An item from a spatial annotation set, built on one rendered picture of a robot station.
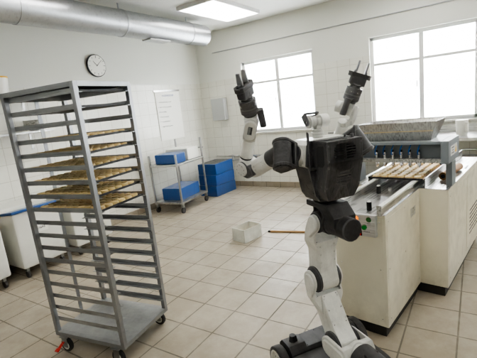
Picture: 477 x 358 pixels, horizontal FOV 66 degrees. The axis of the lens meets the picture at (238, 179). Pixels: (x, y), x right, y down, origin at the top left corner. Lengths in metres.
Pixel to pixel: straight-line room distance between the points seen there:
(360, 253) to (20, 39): 4.60
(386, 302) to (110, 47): 5.15
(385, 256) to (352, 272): 0.27
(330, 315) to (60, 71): 4.65
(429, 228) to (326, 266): 1.20
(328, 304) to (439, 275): 1.26
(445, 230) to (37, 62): 4.87
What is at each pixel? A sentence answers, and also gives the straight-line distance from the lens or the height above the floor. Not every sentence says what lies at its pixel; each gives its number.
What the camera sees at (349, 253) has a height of 0.55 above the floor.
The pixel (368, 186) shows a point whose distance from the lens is 2.90.
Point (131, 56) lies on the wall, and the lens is 6.45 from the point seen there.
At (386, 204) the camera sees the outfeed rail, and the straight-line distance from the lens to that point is 2.39.
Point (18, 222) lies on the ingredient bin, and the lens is 4.50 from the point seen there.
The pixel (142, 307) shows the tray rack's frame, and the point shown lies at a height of 0.15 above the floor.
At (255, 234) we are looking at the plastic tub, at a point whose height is 0.05.
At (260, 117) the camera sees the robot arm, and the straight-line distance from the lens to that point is 1.81.
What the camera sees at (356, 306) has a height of 0.18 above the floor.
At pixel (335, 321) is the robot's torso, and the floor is 0.40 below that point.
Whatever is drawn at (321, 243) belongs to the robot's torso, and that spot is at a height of 0.82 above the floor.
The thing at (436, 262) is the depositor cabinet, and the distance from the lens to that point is 3.15.
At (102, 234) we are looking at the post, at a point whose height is 0.91.
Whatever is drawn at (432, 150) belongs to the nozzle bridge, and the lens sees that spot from 3.00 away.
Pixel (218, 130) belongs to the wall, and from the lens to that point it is 7.43.
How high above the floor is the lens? 1.58
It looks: 11 degrees down
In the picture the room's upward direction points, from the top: 7 degrees counter-clockwise
